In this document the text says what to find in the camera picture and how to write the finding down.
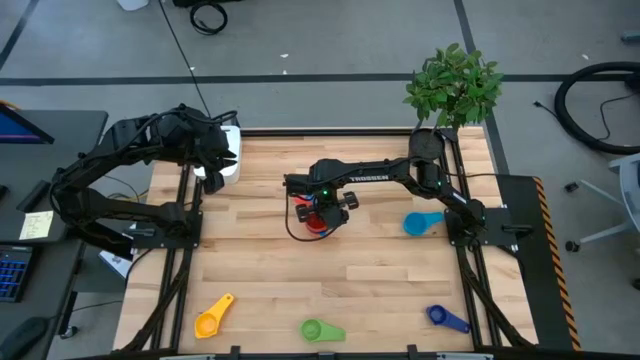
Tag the black plant pot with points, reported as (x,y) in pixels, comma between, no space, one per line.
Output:
(425,145)

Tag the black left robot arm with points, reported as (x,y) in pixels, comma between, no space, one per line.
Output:
(130,210)

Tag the green measuring cup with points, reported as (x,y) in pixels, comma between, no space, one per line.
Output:
(312,330)

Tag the white plastic basket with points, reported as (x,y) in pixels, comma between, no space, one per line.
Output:
(233,175)

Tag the dark blue measuring cup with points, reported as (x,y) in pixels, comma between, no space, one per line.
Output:
(437,314)

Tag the black desk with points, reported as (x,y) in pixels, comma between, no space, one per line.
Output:
(70,150)

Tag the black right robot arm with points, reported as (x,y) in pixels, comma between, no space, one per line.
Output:
(395,172)

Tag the white bin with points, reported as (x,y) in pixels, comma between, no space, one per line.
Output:
(132,4)

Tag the black hazard striped panel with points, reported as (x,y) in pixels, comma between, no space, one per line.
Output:
(535,280)

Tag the black computer mouse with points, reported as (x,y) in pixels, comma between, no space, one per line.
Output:
(22,337)

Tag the yellow measuring cup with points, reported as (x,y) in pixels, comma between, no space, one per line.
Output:
(206,326)

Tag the black aluminium table frame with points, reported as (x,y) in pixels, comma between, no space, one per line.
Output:
(350,132)

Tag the teal measuring cup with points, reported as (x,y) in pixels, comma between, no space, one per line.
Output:
(415,223)

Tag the green potted tree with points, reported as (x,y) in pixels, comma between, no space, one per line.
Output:
(455,85)

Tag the white booklet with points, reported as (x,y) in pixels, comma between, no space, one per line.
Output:
(114,262)

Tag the black remote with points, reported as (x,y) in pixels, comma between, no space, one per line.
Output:
(34,196)

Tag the computer monitor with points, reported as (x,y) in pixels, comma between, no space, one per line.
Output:
(20,131)

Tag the grey office chair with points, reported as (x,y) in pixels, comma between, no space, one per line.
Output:
(631,180)

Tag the black keyboard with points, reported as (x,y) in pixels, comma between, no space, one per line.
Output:
(14,272)

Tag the red measuring cup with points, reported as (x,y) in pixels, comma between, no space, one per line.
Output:
(314,226)

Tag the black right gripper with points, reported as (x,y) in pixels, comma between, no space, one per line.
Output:
(327,200)

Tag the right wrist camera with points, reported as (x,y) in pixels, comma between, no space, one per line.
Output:
(300,184)

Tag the yellow sticky note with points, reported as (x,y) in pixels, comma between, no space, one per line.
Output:
(36,225)

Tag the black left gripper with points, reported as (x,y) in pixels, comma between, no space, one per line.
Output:
(210,150)

